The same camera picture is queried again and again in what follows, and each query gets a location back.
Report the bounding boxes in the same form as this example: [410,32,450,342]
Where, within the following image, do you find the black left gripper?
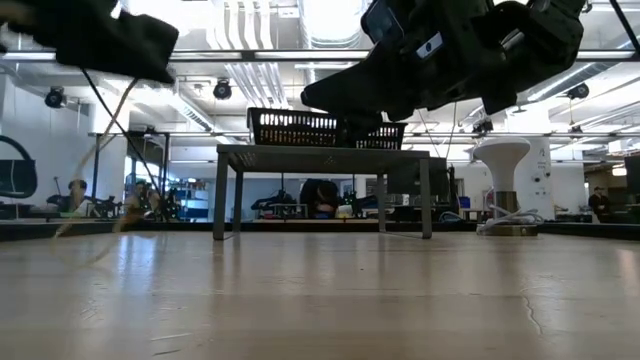
[0,0,180,85]

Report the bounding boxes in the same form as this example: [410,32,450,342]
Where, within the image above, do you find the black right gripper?
[300,0,586,124]

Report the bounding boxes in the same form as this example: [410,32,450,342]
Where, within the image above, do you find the yellow rubber band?
[52,77,140,239]

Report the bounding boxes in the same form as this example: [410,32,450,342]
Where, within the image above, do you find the grey perforated metal shelf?
[212,143,434,241]

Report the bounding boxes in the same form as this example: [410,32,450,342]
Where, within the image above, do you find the person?
[47,178,96,215]
[588,185,612,225]
[298,178,342,220]
[123,180,162,217]

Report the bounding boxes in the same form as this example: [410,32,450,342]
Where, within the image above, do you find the black monitor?
[0,134,39,200]

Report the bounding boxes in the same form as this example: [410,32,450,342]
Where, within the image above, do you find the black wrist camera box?
[360,0,405,45]

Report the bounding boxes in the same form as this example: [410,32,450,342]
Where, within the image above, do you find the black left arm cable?
[81,68,164,201]

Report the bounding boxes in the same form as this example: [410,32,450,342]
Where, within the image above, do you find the black background rack frame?
[89,130,171,221]

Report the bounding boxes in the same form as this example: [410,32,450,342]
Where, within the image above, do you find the white lamp cable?
[438,202,546,227]

